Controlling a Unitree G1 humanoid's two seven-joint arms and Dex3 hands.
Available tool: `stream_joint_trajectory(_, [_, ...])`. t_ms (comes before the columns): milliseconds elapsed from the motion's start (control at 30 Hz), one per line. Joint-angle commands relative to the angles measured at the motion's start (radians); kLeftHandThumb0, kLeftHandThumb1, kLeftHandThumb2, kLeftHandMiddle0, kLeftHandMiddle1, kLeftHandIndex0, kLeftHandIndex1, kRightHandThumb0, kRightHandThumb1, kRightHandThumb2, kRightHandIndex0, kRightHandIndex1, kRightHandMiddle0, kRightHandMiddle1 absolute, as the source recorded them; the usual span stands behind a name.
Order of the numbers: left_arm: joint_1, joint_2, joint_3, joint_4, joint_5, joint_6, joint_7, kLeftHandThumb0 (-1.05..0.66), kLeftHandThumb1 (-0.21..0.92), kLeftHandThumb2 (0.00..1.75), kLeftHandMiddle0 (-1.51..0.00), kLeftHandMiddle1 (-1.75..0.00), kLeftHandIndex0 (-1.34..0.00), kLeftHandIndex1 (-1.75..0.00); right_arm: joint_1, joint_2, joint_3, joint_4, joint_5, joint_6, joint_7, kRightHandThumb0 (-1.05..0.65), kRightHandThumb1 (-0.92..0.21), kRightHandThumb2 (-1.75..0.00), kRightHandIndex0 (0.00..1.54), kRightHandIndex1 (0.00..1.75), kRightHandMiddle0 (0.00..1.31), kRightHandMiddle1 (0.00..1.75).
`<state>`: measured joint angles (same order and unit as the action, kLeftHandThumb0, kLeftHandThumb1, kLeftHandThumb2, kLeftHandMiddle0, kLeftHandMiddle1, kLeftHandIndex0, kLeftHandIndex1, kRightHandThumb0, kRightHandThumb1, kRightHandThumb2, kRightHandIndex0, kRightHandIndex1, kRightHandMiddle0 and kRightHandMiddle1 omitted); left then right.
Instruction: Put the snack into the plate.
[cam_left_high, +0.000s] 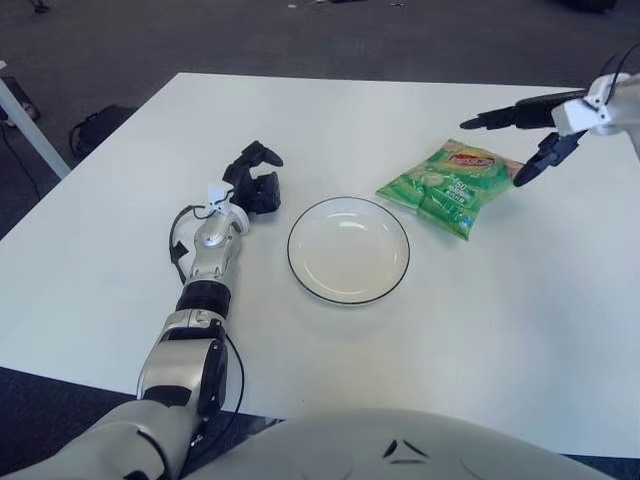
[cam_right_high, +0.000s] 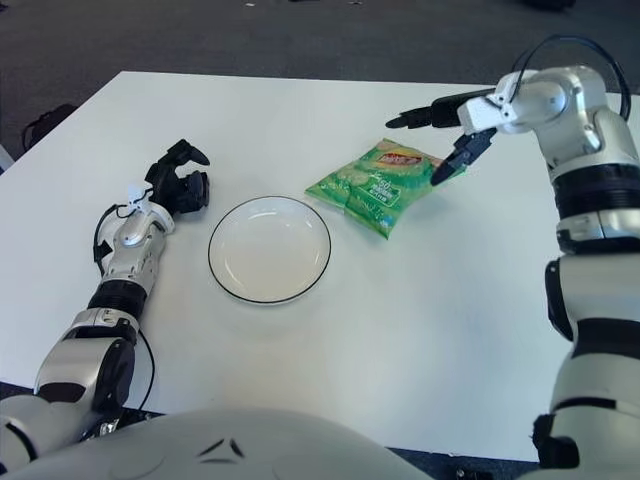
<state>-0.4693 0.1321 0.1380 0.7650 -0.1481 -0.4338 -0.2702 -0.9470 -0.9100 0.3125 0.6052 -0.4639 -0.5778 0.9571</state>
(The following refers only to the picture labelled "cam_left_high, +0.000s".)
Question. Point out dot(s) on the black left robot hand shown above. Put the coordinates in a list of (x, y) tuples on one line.
[(260, 190)]

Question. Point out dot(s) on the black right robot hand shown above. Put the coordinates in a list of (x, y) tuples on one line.
[(530, 114)]

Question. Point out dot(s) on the green potato chips bag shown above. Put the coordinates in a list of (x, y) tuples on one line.
[(440, 195)]

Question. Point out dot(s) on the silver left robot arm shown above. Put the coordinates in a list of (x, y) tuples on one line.
[(182, 350)]

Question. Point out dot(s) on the white plate with black rim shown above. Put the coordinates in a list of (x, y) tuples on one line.
[(347, 250)]

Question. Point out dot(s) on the dark bulky floor object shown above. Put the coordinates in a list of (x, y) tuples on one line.
[(585, 3)]

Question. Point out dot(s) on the black backpack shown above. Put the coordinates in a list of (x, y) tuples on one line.
[(102, 127)]

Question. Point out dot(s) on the white table leg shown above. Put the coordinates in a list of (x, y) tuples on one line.
[(27, 122)]

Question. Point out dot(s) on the dark object under side table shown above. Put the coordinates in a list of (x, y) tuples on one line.
[(22, 97)]

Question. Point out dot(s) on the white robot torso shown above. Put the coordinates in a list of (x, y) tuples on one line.
[(350, 445)]

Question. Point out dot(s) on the dark chair base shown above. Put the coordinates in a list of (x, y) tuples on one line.
[(42, 5)]

